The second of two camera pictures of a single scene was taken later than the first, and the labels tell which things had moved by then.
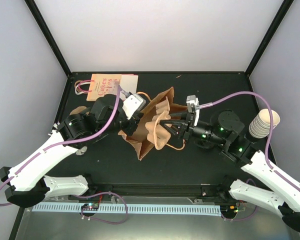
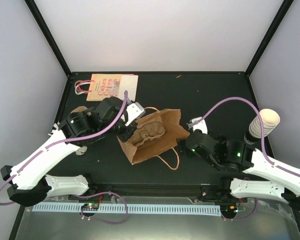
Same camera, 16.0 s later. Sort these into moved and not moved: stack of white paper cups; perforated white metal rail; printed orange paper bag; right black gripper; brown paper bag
Moved: brown paper bag; right black gripper
Not moved: printed orange paper bag; perforated white metal rail; stack of white paper cups
